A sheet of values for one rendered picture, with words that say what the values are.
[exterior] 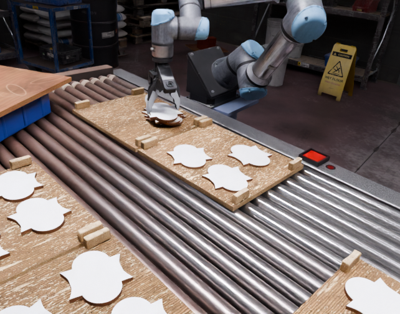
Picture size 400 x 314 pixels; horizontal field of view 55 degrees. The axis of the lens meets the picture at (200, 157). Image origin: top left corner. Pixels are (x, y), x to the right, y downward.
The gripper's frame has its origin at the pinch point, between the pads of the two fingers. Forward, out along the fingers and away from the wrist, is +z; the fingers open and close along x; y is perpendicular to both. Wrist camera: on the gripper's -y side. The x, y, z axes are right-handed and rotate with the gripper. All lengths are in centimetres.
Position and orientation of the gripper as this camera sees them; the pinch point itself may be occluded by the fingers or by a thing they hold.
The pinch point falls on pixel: (163, 111)
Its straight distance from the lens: 145.7
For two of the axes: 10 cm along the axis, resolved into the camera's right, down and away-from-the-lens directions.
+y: -4.1, -4.7, 7.9
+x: -9.1, 1.5, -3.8
